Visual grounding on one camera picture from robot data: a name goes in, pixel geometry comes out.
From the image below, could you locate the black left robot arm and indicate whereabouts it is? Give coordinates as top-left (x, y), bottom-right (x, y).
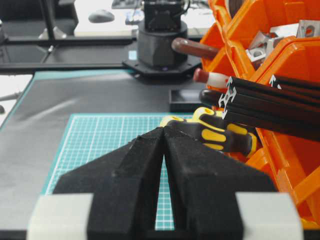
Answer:
top-left (122, 0), bottom-right (201, 77)

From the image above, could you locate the grey computer mouse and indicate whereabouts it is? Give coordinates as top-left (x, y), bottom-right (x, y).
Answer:
top-left (88, 9), bottom-right (115, 24)

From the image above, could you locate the silver corner bracket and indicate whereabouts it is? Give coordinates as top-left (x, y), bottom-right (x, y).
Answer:
top-left (269, 19), bottom-right (320, 38)
top-left (246, 31), bottom-right (277, 63)

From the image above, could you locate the green cutting mat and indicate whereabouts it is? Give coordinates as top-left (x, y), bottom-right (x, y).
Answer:
top-left (41, 112), bottom-right (201, 231)

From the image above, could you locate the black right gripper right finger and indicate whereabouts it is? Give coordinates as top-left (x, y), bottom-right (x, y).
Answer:
top-left (163, 126), bottom-right (276, 240)

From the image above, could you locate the yellow black screwdriver handle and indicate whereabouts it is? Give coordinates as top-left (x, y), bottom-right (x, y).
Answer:
top-left (192, 107), bottom-right (258, 158)

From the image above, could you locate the small black tray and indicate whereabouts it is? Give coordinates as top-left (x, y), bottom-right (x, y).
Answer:
top-left (169, 89), bottom-right (212, 113)

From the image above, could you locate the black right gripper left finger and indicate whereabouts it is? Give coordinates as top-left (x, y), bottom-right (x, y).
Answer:
top-left (53, 127), bottom-right (164, 240)

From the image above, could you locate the red white tool handle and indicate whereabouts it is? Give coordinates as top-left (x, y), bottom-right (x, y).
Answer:
top-left (193, 68), bottom-right (229, 89)

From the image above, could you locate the orange container rack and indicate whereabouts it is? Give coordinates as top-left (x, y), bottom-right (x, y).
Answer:
top-left (201, 0), bottom-right (320, 230)

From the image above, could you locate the silver corner bracket lower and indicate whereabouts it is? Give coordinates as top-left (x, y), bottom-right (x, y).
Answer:
top-left (246, 31), bottom-right (277, 63)

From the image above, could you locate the black table mat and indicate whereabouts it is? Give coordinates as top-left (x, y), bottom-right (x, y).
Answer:
top-left (0, 70), bottom-right (203, 231)

